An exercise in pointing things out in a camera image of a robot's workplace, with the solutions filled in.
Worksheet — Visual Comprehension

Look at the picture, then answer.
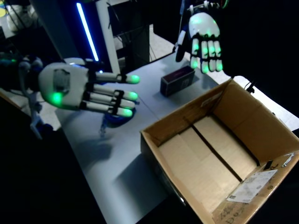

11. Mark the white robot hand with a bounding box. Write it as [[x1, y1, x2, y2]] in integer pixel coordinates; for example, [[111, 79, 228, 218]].
[[175, 12, 224, 74], [38, 61, 141, 118]]

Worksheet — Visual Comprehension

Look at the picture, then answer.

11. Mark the blue ethernet cable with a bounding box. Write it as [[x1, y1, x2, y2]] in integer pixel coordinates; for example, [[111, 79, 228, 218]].
[[99, 99, 141, 138]]

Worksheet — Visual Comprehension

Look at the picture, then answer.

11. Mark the dark mouse box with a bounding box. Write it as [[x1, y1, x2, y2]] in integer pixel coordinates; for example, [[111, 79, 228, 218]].
[[160, 65, 196, 97]]

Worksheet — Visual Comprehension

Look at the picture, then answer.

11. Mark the brown cardboard box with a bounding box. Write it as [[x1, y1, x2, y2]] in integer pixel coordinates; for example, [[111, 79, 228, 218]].
[[140, 78, 299, 224]]

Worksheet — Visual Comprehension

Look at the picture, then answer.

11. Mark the blue light strip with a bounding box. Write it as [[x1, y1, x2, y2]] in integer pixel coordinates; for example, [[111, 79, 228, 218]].
[[75, 2, 100, 62]]

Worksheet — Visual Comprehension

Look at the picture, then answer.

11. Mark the white upright post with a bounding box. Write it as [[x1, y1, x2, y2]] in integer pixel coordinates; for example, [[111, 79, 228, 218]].
[[95, 0, 123, 76]]

